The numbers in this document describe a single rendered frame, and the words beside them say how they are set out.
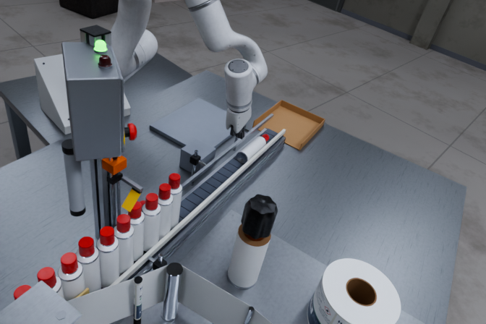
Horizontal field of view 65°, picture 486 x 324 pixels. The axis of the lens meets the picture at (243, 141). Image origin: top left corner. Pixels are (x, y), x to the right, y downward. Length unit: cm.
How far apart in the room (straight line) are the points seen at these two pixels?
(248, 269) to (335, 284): 23
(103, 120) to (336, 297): 69
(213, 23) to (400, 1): 627
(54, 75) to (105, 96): 100
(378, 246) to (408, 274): 13
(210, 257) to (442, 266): 83
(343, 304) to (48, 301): 65
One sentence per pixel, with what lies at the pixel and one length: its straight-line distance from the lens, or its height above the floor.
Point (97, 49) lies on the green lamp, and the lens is 85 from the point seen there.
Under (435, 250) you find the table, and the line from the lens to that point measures 161.
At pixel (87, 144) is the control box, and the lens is 83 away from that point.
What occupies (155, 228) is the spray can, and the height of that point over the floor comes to 98.
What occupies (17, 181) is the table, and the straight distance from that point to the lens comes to 153.
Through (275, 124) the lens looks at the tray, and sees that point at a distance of 191.
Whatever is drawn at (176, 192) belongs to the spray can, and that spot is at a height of 104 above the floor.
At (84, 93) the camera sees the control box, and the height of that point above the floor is 145.
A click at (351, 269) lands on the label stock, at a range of 110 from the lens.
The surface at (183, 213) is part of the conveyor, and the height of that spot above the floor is 88.
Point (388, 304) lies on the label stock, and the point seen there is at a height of 102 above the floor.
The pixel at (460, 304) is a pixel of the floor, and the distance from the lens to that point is 274.
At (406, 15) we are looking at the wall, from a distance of 722.
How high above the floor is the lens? 183
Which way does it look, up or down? 35 degrees down
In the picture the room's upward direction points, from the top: 12 degrees clockwise
